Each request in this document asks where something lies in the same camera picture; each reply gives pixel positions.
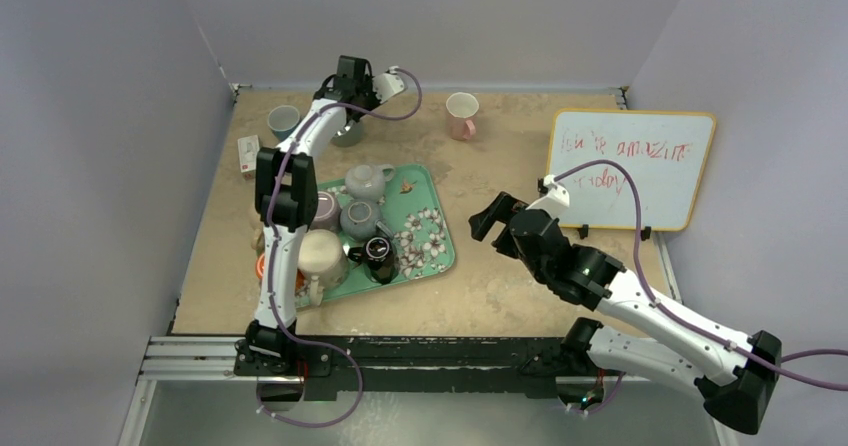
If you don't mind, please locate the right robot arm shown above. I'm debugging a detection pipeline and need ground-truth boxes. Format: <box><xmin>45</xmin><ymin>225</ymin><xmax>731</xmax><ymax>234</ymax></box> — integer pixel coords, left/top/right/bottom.
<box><xmin>468</xmin><ymin>192</ymin><xmax>782</xmax><ymax>435</ymax></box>

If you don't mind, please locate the green floral tray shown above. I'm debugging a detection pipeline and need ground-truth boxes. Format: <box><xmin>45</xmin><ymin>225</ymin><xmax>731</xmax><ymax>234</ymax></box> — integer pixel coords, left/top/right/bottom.
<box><xmin>295</xmin><ymin>164</ymin><xmax>456</xmax><ymax>309</ymax></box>

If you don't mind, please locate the small white red box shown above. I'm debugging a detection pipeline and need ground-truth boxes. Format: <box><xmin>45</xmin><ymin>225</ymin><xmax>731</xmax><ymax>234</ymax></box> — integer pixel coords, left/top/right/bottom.
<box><xmin>237</xmin><ymin>135</ymin><xmax>261</xmax><ymax>180</ymax></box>

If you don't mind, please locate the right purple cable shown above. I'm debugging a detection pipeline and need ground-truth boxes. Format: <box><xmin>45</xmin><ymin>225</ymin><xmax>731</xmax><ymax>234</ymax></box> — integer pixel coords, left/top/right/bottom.
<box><xmin>553</xmin><ymin>159</ymin><xmax>848</xmax><ymax>418</ymax></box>

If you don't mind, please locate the blue textured mug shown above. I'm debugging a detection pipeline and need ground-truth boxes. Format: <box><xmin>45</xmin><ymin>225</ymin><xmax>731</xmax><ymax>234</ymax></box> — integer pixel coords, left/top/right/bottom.
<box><xmin>267</xmin><ymin>105</ymin><xmax>301</xmax><ymax>142</ymax></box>

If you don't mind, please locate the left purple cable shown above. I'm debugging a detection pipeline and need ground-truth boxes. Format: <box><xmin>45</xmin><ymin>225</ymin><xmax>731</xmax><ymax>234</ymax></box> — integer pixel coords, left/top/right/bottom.
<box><xmin>254</xmin><ymin>67</ymin><xmax>425</xmax><ymax>430</ymax></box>

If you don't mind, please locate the orange mug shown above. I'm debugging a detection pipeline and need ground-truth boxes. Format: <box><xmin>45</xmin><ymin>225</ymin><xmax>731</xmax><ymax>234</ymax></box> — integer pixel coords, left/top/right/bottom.
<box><xmin>255</xmin><ymin>253</ymin><xmax>307</xmax><ymax>297</ymax></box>

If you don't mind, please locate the grey-blue speckled round mug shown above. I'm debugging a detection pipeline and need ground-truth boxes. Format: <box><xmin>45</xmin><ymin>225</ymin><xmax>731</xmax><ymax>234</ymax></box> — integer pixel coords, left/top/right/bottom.
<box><xmin>339</xmin><ymin>199</ymin><xmax>383</xmax><ymax>243</ymax></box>

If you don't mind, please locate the purple cable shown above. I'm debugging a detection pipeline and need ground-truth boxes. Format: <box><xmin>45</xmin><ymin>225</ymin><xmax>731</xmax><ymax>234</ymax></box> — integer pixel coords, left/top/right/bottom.
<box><xmin>254</xmin><ymin>67</ymin><xmax>425</xmax><ymax>430</ymax></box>
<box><xmin>553</xmin><ymin>159</ymin><xmax>848</xmax><ymax>418</ymax></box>

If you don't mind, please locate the beige round mug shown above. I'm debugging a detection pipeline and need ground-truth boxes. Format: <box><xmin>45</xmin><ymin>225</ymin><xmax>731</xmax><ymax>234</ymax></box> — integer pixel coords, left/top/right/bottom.
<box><xmin>250</xmin><ymin>228</ymin><xmax>265</xmax><ymax>256</ymax></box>

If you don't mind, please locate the pink faceted mug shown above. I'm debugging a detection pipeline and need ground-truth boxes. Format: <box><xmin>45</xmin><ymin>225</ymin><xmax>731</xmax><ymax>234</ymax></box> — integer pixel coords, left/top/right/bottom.
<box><xmin>445</xmin><ymin>92</ymin><xmax>480</xmax><ymax>141</ymax></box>

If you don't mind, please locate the white speckled round mug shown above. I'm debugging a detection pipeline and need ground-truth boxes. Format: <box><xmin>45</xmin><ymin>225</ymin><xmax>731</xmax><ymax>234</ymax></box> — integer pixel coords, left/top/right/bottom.
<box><xmin>344</xmin><ymin>164</ymin><xmax>396</xmax><ymax>202</ymax></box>

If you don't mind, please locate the yellow framed whiteboard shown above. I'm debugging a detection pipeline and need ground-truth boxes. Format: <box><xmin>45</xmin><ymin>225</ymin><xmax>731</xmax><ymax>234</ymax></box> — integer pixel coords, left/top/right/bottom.
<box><xmin>547</xmin><ymin>109</ymin><xmax>716</xmax><ymax>231</ymax></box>

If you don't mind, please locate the black mug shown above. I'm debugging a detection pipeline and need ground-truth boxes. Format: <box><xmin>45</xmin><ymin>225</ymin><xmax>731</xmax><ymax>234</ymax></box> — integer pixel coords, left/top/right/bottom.
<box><xmin>347</xmin><ymin>236</ymin><xmax>398</xmax><ymax>285</ymax></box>

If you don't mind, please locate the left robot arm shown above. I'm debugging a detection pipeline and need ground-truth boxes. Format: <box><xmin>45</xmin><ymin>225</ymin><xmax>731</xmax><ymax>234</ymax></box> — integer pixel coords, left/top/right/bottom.
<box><xmin>235</xmin><ymin>56</ymin><xmax>381</xmax><ymax>375</ymax></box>

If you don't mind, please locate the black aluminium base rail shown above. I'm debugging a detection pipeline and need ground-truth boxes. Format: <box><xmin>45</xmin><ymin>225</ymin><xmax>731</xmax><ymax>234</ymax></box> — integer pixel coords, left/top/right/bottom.
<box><xmin>140</xmin><ymin>336</ymin><xmax>617</xmax><ymax>401</ymax></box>

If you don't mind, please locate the grey flat-bottom mug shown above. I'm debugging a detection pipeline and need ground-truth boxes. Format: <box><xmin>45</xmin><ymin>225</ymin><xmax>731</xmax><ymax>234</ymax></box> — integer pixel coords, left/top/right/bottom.
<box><xmin>331</xmin><ymin>121</ymin><xmax>364</xmax><ymax>148</ymax></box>

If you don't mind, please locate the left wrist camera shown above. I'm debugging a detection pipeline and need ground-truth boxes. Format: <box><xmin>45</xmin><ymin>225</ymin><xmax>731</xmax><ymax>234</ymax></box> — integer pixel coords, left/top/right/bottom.
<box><xmin>372</xmin><ymin>66</ymin><xmax>407</xmax><ymax>104</ymax></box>

